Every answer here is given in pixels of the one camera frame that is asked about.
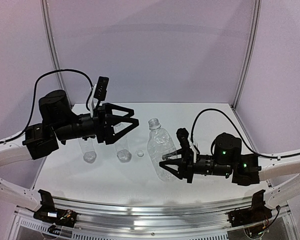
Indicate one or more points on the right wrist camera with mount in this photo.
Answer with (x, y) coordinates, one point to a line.
(188, 150)

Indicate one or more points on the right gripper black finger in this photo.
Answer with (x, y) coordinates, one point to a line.
(179, 154)
(174, 166)

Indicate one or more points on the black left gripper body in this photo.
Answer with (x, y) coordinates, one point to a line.
(101, 126)

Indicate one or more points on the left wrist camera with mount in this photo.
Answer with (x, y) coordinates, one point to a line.
(97, 95)

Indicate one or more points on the white blue bottle cap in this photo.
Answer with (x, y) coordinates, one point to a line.
(140, 153)

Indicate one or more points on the aluminium left corner post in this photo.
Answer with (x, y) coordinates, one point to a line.
(47, 25)

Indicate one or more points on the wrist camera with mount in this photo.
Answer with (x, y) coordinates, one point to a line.
(188, 150)
(97, 95)

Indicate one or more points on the clear plastic bottle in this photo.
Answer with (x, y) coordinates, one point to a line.
(121, 146)
(160, 143)
(88, 151)

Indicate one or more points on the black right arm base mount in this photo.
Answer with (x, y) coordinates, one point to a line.
(259, 210)

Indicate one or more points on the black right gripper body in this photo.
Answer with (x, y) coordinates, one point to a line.
(188, 165)

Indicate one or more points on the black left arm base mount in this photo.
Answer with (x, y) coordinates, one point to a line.
(56, 217)

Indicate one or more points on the aluminium front rail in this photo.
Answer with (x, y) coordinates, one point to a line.
(198, 221)

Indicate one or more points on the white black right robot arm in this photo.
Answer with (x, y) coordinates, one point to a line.
(228, 161)

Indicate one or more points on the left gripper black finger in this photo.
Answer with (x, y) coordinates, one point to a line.
(111, 136)
(118, 110)

